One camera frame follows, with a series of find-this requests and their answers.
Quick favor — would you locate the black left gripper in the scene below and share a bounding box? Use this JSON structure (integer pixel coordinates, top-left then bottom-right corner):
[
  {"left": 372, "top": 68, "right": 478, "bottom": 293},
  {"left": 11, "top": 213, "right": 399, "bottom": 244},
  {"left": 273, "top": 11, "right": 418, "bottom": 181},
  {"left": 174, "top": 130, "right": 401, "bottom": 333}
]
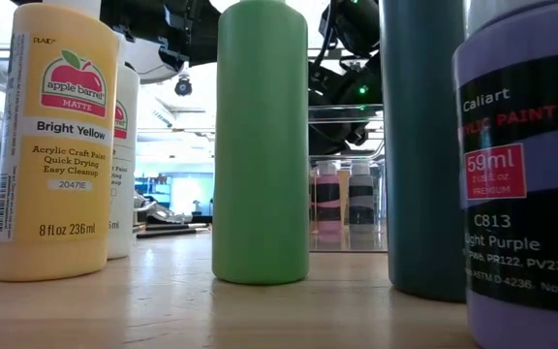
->
[{"left": 157, "top": 0, "right": 222, "bottom": 69}]

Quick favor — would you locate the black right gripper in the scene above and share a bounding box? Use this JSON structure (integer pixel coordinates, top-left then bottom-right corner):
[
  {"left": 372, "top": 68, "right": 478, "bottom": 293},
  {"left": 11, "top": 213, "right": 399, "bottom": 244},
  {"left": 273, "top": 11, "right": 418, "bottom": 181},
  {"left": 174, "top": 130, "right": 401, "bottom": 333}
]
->
[{"left": 307, "top": 55, "right": 385, "bottom": 157}]

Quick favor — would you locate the orange plastic cup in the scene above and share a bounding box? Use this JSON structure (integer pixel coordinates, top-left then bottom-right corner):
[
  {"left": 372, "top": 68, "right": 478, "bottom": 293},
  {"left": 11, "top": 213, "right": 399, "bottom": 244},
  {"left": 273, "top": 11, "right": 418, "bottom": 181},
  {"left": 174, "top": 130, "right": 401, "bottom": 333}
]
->
[{"left": 337, "top": 169, "right": 352, "bottom": 229}]

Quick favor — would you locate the grey small paint bottle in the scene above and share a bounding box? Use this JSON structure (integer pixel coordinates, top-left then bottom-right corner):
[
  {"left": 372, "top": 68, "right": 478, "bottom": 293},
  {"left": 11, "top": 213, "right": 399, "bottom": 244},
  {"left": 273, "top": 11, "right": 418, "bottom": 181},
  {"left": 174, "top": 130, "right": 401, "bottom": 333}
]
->
[{"left": 347, "top": 162, "right": 376, "bottom": 227}]

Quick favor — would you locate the light pink small paint bottle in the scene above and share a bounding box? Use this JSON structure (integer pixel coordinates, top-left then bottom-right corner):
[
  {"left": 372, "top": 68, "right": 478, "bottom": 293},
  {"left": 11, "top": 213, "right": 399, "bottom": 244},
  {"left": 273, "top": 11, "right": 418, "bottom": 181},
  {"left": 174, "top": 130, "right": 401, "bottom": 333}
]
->
[{"left": 314, "top": 161, "right": 343, "bottom": 234}]

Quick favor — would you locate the clear plastic bin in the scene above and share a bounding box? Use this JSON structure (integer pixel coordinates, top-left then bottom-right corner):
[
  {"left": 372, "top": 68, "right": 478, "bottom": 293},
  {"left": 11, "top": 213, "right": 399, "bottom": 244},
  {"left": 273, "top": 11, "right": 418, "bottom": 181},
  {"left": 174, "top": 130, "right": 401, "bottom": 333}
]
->
[{"left": 309, "top": 154, "right": 388, "bottom": 253}]

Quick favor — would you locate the teal large paint bottle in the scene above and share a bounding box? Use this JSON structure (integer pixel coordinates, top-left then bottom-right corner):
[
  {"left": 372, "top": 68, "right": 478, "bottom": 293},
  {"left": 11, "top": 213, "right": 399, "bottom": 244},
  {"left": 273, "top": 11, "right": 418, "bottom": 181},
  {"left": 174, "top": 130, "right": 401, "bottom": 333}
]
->
[{"left": 380, "top": 0, "right": 468, "bottom": 304}]

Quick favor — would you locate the green large paint bottle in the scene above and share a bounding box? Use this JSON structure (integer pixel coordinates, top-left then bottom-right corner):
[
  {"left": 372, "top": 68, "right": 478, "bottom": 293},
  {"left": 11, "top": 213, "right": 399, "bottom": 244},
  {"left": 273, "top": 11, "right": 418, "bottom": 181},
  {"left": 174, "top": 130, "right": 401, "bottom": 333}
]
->
[{"left": 210, "top": 0, "right": 311, "bottom": 286}]

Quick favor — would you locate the white large paint bottle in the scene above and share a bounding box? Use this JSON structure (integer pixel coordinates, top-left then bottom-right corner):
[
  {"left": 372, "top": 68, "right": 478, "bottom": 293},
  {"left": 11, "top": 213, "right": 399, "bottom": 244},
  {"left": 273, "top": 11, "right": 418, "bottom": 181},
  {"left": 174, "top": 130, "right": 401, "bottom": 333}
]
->
[{"left": 107, "top": 34, "right": 141, "bottom": 261}]

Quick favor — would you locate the yellow large paint bottle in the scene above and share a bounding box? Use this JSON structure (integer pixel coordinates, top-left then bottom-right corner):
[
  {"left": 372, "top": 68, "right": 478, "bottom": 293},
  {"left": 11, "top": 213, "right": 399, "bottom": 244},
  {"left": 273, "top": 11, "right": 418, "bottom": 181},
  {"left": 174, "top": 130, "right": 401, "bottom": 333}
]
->
[{"left": 0, "top": 0, "right": 121, "bottom": 283}]

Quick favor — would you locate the light purple small paint bottle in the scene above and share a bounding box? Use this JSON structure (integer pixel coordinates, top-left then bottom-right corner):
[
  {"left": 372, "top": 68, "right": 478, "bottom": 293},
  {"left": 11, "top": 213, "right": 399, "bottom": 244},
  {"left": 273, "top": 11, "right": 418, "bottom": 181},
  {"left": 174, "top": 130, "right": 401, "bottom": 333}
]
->
[{"left": 451, "top": 0, "right": 558, "bottom": 349}]

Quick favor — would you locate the black hanging spotlight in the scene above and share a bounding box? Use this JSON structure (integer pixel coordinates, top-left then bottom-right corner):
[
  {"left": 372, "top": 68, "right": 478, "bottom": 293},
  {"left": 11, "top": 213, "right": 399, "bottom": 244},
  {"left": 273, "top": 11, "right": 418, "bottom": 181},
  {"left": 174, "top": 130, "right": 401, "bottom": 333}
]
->
[{"left": 173, "top": 72, "right": 195, "bottom": 98}]

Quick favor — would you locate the chrome lamp base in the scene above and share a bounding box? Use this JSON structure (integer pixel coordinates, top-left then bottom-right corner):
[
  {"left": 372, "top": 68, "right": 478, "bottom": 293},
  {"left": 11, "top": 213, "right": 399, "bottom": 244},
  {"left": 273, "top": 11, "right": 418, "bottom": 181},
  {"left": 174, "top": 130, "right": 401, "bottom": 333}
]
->
[{"left": 132, "top": 190, "right": 164, "bottom": 225}]

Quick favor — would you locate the clear plastic wrap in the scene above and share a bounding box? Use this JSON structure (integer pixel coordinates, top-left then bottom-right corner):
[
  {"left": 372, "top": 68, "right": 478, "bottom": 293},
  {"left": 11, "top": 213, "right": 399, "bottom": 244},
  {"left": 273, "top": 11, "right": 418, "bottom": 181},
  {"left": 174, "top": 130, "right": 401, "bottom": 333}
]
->
[{"left": 150, "top": 202, "right": 196, "bottom": 225}]

